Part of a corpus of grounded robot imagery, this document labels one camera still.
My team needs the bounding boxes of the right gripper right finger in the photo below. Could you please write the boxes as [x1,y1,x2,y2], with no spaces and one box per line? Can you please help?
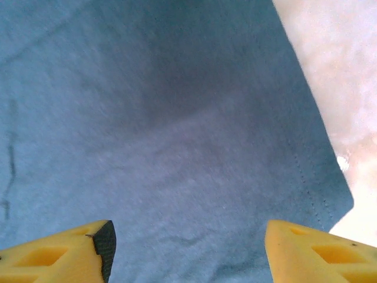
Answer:
[264,219,377,283]

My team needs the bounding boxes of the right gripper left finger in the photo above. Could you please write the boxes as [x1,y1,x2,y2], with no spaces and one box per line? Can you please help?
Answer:
[0,219,117,283]

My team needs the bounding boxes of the slate blue t-shirt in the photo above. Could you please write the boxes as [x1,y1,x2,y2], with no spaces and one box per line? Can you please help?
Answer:
[0,0,354,283]

